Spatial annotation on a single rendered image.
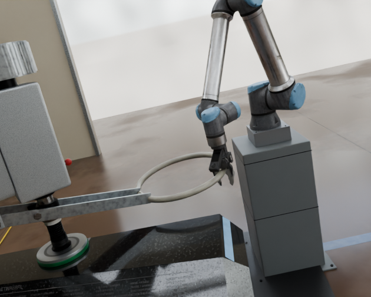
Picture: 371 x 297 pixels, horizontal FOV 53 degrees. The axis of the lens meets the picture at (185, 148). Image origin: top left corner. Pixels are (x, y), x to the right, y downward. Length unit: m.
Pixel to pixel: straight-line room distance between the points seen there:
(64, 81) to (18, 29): 0.99
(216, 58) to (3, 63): 0.98
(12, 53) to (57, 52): 4.80
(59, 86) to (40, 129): 4.83
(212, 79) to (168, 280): 0.99
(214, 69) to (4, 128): 1.00
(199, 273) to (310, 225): 1.21
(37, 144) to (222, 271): 0.82
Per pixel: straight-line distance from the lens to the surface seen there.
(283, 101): 2.14
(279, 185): 2.28
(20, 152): 1.48
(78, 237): 1.76
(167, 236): 1.58
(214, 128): 1.69
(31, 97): 1.47
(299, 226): 2.43
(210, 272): 1.38
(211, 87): 1.88
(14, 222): 1.59
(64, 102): 6.32
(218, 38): 1.94
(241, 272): 1.42
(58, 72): 6.28
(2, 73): 1.46
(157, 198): 1.71
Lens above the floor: 1.56
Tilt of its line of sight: 17 degrees down
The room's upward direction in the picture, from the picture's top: 13 degrees counter-clockwise
